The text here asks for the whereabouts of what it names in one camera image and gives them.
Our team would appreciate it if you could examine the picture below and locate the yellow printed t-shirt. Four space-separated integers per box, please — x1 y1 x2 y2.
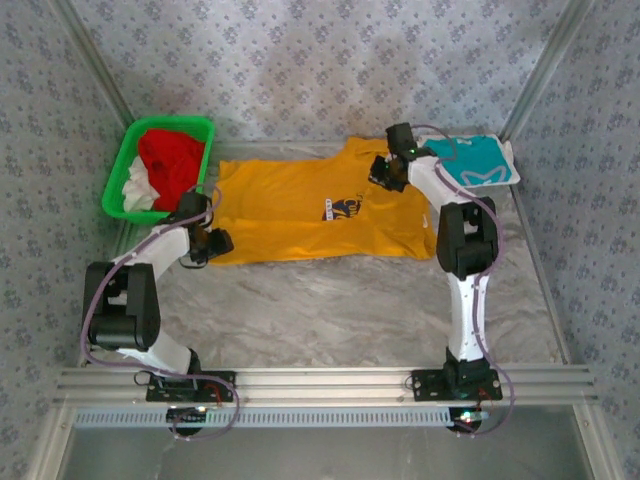
207 137 437 266

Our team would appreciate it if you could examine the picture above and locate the teal folded t-shirt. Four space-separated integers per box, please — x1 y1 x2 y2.
422 134 519 187

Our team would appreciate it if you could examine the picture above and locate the red t-shirt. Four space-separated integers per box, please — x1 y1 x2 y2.
137 128 207 212

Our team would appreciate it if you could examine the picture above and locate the white crumpled t-shirt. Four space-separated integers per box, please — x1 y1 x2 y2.
122 158 160 212

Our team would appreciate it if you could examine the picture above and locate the green plastic basket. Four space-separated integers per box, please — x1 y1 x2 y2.
100 115 216 221

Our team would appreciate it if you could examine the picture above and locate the controller board with led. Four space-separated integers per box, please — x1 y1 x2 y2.
447 407 490 436
166 405 210 436

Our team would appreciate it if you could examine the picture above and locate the aluminium back rail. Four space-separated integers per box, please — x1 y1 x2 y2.
214 139 351 150

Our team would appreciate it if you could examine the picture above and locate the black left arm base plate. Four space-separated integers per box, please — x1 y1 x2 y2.
145 370 237 404

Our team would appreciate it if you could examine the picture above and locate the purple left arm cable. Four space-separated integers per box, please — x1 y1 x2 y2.
79 183 241 441

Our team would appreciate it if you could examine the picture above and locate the aluminium mounting rail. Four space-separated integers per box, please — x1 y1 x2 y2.
52 364 599 406

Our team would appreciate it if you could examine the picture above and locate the aluminium frame post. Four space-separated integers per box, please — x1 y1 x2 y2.
499 0 599 144

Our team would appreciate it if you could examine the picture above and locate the grey slotted cable duct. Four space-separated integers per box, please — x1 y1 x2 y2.
73 405 481 429

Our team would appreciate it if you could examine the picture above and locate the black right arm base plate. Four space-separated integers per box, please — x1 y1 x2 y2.
410 368 503 402

